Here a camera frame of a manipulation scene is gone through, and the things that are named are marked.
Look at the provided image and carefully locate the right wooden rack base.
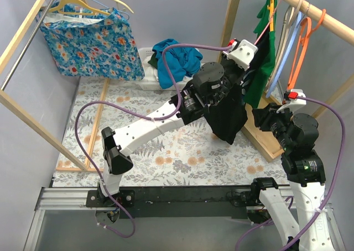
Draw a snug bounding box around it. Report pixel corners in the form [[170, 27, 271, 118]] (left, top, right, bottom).
[[241, 104, 283, 163]]

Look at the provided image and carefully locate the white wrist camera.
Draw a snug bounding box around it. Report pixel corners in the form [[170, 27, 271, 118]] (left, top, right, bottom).
[[225, 39, 258, 70], [277, 89, 306, 113]]

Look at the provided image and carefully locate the blue floral garment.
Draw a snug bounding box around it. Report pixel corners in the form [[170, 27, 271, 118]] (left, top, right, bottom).
[[40, 4, 144, 81]]

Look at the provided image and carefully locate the floral patterned table mat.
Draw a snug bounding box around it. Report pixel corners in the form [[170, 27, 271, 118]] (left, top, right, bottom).
[[63, 78, 288, 186]]

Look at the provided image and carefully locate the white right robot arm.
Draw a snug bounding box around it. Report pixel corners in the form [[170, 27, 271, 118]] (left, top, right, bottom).
[[250, 103, 334, 250]]

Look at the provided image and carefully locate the black t-shirt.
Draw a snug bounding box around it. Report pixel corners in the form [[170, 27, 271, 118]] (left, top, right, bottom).
[[206, 28, 273, 145]]

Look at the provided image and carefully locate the right wooden clothes rack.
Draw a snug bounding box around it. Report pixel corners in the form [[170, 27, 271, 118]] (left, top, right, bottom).
[[218, 0, 354, 119]]

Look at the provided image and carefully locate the wooden clothes rack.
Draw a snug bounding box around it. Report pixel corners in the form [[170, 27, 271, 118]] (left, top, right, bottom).
[[218, 0, 354, 119], [0, 0, 118, 177]]

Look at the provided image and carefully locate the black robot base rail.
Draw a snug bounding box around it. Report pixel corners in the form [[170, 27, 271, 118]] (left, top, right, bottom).
[[86, 185, 270, 223]]

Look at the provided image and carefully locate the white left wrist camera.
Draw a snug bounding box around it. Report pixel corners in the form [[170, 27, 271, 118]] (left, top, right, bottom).
[[225, 39, 258, 70]]

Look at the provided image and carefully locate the blue t-shirt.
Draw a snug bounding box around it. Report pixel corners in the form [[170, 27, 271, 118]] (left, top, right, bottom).
[[152, 39, 203, 90]]

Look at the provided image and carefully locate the bright green t-shirt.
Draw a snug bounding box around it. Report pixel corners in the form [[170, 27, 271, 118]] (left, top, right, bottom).
[[242, 0, 275, 108]]

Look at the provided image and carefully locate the metal rod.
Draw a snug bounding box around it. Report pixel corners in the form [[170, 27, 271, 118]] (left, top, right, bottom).
[[0, 0, 63, 90]]

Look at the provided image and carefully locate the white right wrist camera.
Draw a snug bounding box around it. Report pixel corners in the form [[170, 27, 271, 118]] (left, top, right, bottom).
[[277, 89, 306, 113]]

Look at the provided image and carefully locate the green and grey raglan shirt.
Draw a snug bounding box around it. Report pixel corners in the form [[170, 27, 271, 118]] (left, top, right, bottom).
[[148, 54, 158, 69]]

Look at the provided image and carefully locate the yellow plastic hanger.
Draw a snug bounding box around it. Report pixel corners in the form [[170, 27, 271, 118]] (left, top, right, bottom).
[[48, 0, 110, 16]]

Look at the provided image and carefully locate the white floral print t-shirt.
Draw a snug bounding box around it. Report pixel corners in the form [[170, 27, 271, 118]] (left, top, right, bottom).
[[143, 65, 159, 84]]

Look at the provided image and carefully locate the white perforated plastic basket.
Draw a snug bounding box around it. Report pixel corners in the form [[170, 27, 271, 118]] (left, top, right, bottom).
[[137, 46, 194, 92]]

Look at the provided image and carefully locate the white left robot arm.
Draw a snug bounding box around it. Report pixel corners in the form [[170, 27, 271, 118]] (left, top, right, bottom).
[[98, 59, 250, 207]]

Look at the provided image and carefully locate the beige wooden hanger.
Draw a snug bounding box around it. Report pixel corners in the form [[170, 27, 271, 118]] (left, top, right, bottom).
[[266, 0, 303, 90]]

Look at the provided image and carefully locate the light blue hanger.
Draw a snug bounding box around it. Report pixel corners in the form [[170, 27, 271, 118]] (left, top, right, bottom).
[[265, 10, 303, 98]]

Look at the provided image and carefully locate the orange plastic hanger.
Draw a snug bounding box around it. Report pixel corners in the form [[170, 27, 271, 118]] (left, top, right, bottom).
[[287, 9, 326, 90]]

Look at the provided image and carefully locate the left wooden clothes rack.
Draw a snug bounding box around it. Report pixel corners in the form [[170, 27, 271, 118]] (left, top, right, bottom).
[[0, 0, 118, 177]]

